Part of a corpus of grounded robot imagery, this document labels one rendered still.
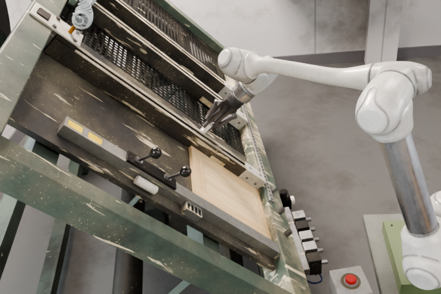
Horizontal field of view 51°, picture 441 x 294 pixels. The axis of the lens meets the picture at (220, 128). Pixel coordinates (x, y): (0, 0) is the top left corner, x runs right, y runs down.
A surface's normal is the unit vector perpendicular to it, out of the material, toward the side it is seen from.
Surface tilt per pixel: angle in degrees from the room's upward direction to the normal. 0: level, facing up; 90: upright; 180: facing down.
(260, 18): 90
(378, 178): 0
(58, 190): 90
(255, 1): 90
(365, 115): 84
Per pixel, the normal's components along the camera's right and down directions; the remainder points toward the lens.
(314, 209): -0.11, -0.81
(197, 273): 0.11, 0.56
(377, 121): -0.62, 0.43
